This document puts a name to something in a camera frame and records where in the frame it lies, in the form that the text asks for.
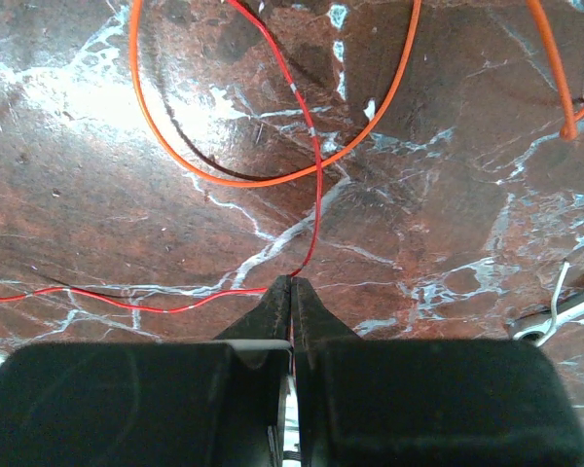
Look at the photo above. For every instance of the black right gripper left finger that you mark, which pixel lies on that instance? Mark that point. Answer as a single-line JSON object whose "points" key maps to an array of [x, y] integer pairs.
{"points": [[209, 403]]}

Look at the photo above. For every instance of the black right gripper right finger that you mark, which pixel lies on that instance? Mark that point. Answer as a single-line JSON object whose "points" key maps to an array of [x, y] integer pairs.
{"points": [[455, 402]]}

